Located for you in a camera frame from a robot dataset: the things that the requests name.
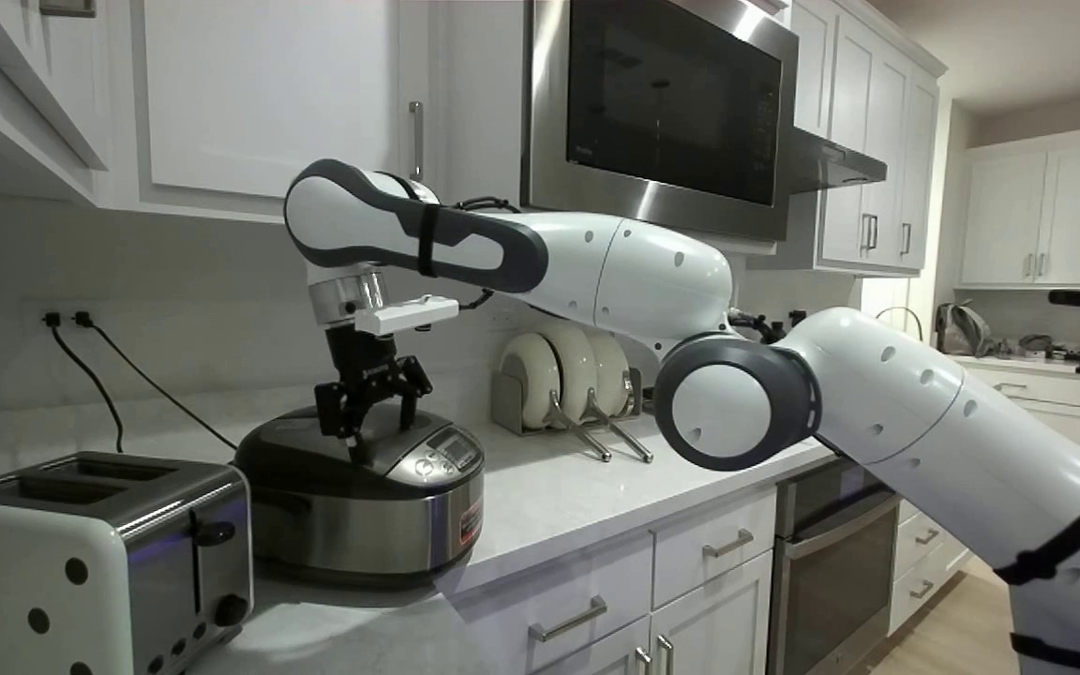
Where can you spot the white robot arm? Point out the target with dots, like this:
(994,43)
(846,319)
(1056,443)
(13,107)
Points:
(911,419)

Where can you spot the stainless steel microwave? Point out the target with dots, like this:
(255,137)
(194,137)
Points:
(661,112)

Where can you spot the silver black rice cooker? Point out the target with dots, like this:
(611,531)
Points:
(319,516)

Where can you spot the white upper cabinet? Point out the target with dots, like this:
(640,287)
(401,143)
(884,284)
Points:
(219,103)

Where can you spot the stainless steel oven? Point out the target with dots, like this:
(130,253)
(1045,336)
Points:
(834,571)

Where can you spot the white polka dot toaster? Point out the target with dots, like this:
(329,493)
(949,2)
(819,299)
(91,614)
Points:
(121,566)

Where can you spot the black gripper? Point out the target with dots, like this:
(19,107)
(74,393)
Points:
(370,371)

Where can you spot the white lower cabinet drawers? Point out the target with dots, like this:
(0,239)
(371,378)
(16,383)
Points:
(675,597)

